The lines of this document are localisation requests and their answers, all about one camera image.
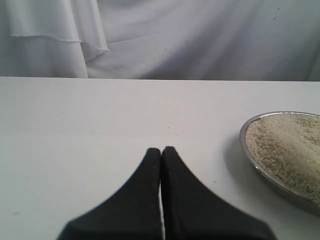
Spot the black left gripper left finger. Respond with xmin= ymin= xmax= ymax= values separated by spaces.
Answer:
xmin=58 ymin=148 xmax=162 ymax=240

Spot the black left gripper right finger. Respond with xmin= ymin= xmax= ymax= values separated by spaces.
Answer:
xmin=161 ymin=146 xmax=276 ymax=240

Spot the metal plate of rice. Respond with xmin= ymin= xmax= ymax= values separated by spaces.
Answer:
xmin=239 ymin=111 xmax=320 ymax=216

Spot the white backdrop curtain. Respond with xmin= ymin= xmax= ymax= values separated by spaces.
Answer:
xmin=0 ymin=0 xmax=320 ymax=81

